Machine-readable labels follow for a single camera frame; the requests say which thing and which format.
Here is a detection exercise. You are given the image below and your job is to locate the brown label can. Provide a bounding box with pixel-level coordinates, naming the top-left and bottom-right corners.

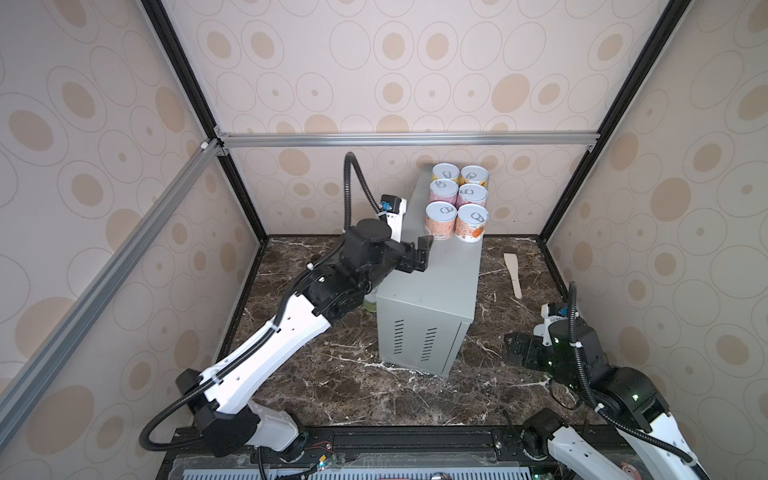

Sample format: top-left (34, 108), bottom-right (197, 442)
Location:
top-left (424, 201), bottom-right (457, 240)

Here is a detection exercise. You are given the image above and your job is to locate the pink label can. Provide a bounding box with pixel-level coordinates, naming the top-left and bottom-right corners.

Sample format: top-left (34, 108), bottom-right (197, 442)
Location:
top-left (456, 183), bottom-right (488, 208)
top-left (428, 179), bottom-right (459, 205)

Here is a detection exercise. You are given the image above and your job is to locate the red label can front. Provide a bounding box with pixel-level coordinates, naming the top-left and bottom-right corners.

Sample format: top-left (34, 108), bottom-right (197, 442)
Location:
top-left (455, 203), bottom-right (489, 243)

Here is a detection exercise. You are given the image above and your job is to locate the yellow label can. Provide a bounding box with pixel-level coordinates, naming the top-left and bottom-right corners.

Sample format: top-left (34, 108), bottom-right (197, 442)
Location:
top-left (432, 163), bottom-right (461, 183)

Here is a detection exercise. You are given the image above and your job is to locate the orange label can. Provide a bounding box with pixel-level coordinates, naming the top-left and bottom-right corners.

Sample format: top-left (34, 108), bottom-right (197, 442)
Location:
top-left (459, 165), bottom-right (490, 188)

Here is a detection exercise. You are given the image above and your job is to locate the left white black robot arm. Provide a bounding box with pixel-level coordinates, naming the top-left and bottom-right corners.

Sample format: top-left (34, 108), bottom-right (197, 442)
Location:
top-left (139, 152), bottom-right (434, 462)

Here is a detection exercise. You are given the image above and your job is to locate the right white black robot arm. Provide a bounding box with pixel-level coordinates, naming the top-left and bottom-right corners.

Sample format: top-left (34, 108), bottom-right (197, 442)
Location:
top-left (503, 283), bottom-right (708, 479)

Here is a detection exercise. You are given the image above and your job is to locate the green label can behind cabinet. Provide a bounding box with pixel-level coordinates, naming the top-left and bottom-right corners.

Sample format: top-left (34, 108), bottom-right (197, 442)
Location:
top-left (363, 293), bottom-right (377, 313)

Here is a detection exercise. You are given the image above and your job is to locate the grey metal cabinet box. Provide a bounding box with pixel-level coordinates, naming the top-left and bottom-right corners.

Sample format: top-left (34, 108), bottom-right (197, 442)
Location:
top-left (375, 164), bottom-right (488, 378)

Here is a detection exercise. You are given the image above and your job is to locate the wooden spatula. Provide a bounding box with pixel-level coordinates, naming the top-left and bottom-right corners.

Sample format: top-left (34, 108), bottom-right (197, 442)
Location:
top-left (504, 253), bottom-right (522, 300)

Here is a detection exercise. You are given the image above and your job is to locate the left diagonal aluminium bar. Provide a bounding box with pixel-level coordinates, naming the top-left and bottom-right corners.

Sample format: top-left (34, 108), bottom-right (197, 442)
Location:
top-left (0, 137), bottom-right (222, 448)

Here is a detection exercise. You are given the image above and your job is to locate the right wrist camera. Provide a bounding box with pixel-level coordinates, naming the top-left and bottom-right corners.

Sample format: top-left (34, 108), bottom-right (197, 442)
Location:
top-left (533, 303), bottom-right (567, 347)

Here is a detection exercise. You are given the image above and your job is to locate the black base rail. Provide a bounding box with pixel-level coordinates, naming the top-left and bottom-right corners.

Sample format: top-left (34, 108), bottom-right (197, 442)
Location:
top-left (156, 425), bottom-right (578, 479)

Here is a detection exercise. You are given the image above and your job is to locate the horizontal aluminium frame bar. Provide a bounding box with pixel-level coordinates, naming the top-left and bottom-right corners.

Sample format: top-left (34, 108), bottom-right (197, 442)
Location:
top-left (219, 130), bottom-right (600, 149)

